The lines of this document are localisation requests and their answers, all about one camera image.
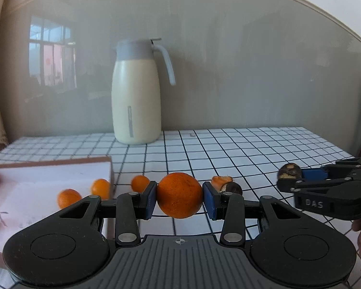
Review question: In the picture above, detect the brown cardboard box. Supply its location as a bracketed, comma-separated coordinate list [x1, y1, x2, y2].
[0, 156, 115, 265]

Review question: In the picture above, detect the large orange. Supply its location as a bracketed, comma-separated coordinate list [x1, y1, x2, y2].
[58, 189, 82, 209]

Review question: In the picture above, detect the small orange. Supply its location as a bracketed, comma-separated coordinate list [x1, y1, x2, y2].
[131, 175, 151, 193]
[91, 178, 111, 200]

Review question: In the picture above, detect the dark broken fruit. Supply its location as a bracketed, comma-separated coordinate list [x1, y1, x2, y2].
[278, 163, 302, 181]

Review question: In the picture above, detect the dark round fruit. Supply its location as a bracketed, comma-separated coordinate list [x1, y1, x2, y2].
[220, 182, 243, 196]

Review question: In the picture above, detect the white checked tablecloth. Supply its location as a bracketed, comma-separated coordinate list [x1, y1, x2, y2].
[0, 126, 361, 289]

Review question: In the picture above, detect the medium orange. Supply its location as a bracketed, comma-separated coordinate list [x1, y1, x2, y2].
[156, 172, 204, 219]

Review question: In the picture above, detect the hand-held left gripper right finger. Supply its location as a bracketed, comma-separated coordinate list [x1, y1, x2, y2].
[202, 182, 302, 245]

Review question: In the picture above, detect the cream thermos jug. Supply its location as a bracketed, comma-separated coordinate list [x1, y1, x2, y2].
[111, 38, 176, 145]

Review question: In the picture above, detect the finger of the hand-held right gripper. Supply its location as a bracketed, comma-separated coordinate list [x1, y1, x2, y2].
[301, 156, 361, 184]
[277, 177, 361, 201]

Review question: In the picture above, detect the carrot piece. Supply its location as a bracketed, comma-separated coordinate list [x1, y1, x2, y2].
[211, 175, 233, 191]

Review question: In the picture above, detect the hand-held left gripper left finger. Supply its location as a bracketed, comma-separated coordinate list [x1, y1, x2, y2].
[58, 181, 158, 246]

